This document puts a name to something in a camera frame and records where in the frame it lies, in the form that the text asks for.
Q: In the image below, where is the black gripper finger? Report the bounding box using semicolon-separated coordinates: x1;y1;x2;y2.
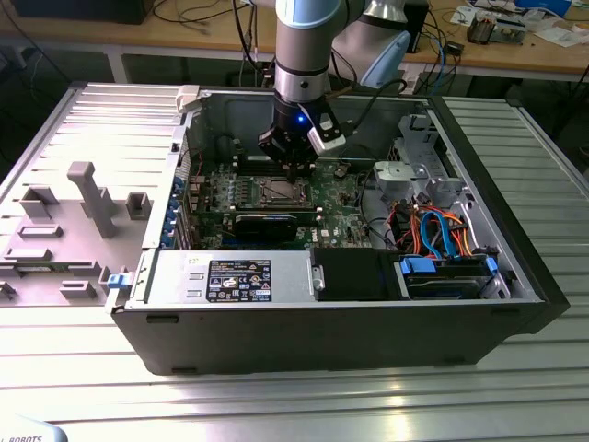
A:
293;153;319;184
256;130;295;184

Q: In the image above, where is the black RAM slot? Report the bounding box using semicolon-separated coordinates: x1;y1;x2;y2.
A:
237;164;317;175
237;157;317;166
202;205;323;221

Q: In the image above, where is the CPU socket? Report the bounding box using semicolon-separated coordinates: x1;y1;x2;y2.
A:
258;174;308;206

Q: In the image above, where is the green motherboard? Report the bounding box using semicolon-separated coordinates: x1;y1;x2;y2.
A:
183;158;374;252

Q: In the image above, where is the black graphics card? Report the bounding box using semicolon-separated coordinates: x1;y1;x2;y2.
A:
232;210;300;243

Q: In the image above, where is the white plastic case latch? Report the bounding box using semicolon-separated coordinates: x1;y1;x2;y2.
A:
177;85;203;114

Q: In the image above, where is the silver metal drive cage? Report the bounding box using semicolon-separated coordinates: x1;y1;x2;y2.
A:
388;113;455;180

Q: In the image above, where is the black fan shroud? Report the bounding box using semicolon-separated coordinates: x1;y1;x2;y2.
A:
310;248;401;303

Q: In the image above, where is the wooden desk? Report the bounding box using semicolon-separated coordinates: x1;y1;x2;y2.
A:
0;0;589;84

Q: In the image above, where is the silver power supply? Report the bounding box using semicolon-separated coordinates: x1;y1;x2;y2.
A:
126;250;326;309

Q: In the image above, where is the black PC case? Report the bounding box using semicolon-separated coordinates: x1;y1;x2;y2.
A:
110;81;571;377

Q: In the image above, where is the hard disk in blue carrier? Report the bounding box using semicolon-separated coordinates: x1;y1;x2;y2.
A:
394;255;501;300

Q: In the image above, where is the gray parts rack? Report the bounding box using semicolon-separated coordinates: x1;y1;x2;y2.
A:
0;160;153;308

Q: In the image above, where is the metal heat sink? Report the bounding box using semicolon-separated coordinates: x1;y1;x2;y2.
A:
467;12;497;46

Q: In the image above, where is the wide black box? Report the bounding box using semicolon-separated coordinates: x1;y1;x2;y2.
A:
13;0;148;25

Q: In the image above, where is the gray metal box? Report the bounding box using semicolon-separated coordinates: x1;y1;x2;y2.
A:
494;13;528;46

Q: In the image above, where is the white paper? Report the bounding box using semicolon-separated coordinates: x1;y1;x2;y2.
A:
528;25;589;47

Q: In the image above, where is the blue box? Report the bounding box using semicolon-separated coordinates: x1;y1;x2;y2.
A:
514;0;572;15

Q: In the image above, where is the pale blue teach pendant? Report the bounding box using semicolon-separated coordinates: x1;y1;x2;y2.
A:
0;413;69;442

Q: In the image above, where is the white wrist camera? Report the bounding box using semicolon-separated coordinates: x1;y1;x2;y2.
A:
306;112;347;155

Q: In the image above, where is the black camera cable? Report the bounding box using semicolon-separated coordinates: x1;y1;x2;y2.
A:
330;77;410;135

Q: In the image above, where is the gray plastic drive bracket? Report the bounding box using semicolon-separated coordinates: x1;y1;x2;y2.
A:
373;160;464;206

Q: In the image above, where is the orange wire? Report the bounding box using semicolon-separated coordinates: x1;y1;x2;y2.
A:
391;205;422;253
453;215;476;257

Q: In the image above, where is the blue wire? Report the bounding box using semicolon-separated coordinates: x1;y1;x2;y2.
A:
419;209;456;262

